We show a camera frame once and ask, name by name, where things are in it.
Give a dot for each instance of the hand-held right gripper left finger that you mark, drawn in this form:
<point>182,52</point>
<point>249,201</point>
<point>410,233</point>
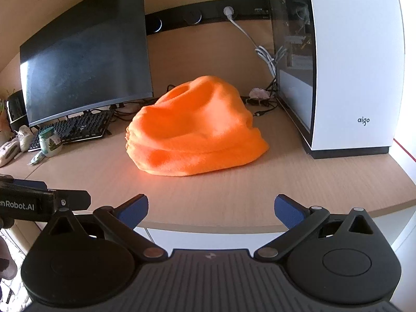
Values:
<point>133,213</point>

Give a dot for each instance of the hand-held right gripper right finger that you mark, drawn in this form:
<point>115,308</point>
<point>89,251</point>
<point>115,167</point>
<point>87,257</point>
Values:
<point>290,213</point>

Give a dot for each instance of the white computer case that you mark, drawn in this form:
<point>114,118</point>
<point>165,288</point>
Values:
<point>351,55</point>

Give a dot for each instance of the black box-shaped device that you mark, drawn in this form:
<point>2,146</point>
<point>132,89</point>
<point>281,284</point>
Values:
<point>16,110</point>

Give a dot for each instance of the crumpled white tissue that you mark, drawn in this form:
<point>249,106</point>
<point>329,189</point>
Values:
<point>258,94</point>

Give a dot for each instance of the orange fleece garment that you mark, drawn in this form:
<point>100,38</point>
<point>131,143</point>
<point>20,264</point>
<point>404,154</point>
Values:
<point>195,130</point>

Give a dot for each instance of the black socket rail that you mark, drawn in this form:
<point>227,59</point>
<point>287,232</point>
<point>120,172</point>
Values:
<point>211,13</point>

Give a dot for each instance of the small green packet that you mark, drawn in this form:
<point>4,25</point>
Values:
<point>37,158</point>

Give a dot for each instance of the black mechanical keyboard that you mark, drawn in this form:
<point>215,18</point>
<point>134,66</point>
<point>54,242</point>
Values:
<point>74,128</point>

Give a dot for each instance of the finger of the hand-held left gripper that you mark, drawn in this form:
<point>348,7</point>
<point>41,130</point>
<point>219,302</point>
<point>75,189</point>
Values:
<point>74,199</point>

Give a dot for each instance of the green lidded jar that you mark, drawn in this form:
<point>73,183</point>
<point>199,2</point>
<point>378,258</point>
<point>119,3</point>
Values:
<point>50,144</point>

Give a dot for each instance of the curved black computer monitor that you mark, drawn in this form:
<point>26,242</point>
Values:
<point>84,55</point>

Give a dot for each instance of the white cloth pouch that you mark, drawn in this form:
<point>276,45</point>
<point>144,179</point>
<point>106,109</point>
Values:
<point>25,136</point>
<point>8,154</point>

